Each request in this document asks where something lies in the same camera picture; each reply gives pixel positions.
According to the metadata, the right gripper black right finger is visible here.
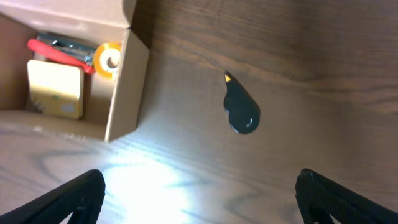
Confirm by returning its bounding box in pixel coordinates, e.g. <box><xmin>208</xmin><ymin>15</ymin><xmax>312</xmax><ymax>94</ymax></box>
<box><xmin>295</xmin><ymin>169</ymin><xmax>397</xmax><ymax>224</ymax></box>

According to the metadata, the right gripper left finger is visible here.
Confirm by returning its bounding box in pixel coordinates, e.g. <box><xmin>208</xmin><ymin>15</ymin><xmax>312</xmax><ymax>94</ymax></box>
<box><xmin>1</xmin><ymin>169</ymin><xmax>106</xmax><ymax>224</ymax></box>

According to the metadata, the cardboard box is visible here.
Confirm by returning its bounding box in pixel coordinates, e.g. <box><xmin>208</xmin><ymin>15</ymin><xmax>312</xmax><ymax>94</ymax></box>
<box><xmin>1</xmin><ymin>0</ymin><xmax>149</xmax><ymax>142</ymax></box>

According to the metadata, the yellow sticky note pad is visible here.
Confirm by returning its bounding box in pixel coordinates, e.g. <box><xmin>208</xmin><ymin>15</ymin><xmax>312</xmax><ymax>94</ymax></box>
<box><xmin>27</xmin><ymin>60</ymin><xmax>84</xmax><ymax>119</ymax></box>

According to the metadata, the black correction tape dispenser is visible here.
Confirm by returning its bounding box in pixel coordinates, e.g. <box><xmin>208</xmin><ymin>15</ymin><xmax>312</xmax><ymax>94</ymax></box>
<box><xmin>223</xmin><ymin>70</ymin><xmax>261</xmax><ymax>134</ymax></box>

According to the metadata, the yellow tape roll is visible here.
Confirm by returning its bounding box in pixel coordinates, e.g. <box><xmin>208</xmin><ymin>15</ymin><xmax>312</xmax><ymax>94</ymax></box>
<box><xmin>93</xmin><ymin>42</ymin><xmax>121</xmax><ymax>80</ymax></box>

